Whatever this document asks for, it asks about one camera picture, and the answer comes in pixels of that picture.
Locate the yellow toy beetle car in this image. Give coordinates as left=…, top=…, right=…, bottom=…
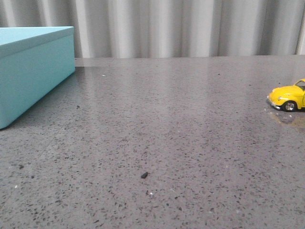
left=267, top=79, right=305, bottom=112

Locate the light blue storage box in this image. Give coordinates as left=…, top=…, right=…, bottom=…
left=0, top=26, right=75, bottom=128

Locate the small black debris piece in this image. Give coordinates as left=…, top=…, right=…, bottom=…
left=141, top=172, right=148, bottom=178

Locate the grey pleated curtain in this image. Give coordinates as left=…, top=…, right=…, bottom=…
left=0, top=0, right=305, bottom=58

